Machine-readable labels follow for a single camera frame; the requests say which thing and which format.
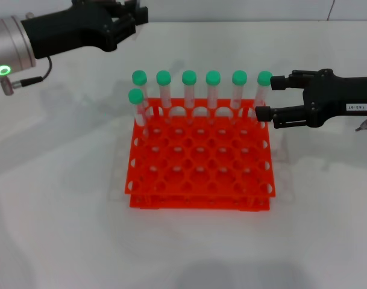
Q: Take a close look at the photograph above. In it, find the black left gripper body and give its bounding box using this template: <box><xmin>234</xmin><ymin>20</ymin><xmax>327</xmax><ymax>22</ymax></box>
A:
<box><xmin>21</xmin><ymin>0</ymin><xmax>121</xmax><ymax>60</ymax></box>

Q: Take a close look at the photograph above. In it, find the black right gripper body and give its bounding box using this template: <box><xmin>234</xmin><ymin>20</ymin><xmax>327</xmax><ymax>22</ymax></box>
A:
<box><xmin>302</xmin><ymin>68</ymin><xmax>367</xmax><ymax>129</ymax></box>

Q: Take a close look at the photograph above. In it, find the clear test tube green cap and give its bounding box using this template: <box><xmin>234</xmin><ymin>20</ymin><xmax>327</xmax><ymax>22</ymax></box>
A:
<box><xmin>253</xmin><ymin>70</ymin><xmax>274</xmax><ymax>123</ymax></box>
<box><xmin>182</xmin><ymin>70</ymin><xmax>198</xmax><ymax>125</ymax></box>
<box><xmin>131</xmin><ymin>70</ymin><xmax>151</xmax><ymax>121</ymax></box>
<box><xmin>128</xmin><ymin>88</ymin><xmax>151</xmax><ymax>138</ymax></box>
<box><xmin>205</xmin><ymin>70</ymin><xmax>222</xmax><ymax>125</ymax></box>
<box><xmin>230</xmin><ymin>70</ymin><xmax>248</xmax><ymax>124</ymax></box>
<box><xmin>155</xmin><ymin>70</ymin><xmax>172</xmax><ymax>123</ymax></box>

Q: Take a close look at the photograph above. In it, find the orange plastic test tube rack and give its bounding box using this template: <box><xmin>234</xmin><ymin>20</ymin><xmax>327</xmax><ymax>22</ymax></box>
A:
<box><xmin>124</xmin><ymin>96</ymin><xmax>277</xmax><ymax>212</ymax></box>

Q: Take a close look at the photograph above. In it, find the left arm cable with plugs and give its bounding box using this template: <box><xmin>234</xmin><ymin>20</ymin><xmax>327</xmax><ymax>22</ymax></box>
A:
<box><xmin>0</xmin><ymin>56</ymin><xmax>53</xmax><ymax>96</ymax></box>

